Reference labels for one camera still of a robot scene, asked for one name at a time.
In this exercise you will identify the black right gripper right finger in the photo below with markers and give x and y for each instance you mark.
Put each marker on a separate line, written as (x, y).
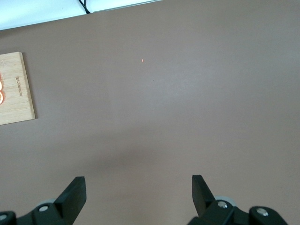
(201, 197)

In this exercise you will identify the bamboo cutting board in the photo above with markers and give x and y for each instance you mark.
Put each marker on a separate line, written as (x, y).
(16, 100)

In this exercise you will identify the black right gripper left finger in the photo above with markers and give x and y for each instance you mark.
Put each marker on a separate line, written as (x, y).
(70, 199)

